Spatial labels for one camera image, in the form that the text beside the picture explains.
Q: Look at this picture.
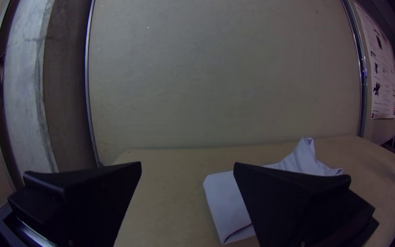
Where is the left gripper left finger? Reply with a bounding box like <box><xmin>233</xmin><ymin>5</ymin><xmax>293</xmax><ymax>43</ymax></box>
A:
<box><xmin>7</xmin><ymin>161</ymin><xmax>143</xmax><ymax>247</ymax></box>

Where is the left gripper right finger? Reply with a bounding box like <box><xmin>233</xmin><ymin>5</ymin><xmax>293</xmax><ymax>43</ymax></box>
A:
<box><xmin>233</xmin><ymin>162</ymin><xmax>380</xmax><ymax>247</ymax></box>

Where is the light grey t-shirt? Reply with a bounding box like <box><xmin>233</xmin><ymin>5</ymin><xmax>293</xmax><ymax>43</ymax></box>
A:
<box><xmin>203</xmin><ymin>137</ymin><xmax>344</xmax><ymax>245</ymax></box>

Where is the white printed wall poster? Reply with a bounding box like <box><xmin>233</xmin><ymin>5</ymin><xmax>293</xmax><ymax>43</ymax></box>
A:
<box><xmin>354</xmin><ymin>2</ymin><xmax>395</xmax><ymax>120</ymax></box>

